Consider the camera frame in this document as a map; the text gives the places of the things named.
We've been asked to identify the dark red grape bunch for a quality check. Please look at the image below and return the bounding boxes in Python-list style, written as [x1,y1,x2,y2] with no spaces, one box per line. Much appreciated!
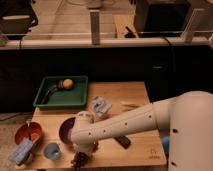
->
[71,152,89,168]

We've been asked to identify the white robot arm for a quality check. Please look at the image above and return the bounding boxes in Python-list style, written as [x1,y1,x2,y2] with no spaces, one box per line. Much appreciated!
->
[70,91,213,171]

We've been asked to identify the purple bowl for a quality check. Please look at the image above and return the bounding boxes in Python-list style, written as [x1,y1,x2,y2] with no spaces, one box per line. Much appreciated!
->
[59,117,75,145]

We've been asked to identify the blue cup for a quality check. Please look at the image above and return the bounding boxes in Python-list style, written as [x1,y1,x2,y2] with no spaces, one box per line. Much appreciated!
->
[43,143,61,161]

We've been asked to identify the black remote control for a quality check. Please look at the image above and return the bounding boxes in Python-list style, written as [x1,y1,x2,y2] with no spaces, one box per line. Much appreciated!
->
[115,136,131,149]

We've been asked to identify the green plastic tray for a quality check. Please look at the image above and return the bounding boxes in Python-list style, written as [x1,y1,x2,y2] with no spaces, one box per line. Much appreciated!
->
[33,76,88,110]

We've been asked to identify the pale green bean pods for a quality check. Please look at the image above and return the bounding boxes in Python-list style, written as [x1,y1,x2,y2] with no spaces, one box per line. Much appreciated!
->
[121,102,140,111]

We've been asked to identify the red bowl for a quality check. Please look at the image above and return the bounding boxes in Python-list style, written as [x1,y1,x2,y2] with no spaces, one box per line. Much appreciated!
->
[14,122,43,145]

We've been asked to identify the blue sponge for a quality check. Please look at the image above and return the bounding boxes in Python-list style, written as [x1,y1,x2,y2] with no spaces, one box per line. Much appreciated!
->
[8,138,33,165]

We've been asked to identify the orange fruit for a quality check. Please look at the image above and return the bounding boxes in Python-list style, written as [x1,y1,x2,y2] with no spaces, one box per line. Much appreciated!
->
[63,79,74,90]

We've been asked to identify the blue box on floor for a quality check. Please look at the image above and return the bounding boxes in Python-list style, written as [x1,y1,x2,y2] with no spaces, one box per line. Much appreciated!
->
[161,136,169,155]

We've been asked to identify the black monitor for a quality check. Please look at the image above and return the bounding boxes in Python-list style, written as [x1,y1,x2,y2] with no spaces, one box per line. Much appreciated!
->
[134,0,190,32]

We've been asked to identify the black office chair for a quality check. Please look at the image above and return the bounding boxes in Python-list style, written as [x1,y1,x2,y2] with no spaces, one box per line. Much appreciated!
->
[0,0,38,40]

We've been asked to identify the black handled brush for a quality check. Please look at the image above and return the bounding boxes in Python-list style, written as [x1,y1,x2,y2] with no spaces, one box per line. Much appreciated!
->
[41,80,64,104]

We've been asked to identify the metal post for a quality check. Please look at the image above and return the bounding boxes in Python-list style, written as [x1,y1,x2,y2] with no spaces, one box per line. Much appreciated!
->
[90,9,100,45]

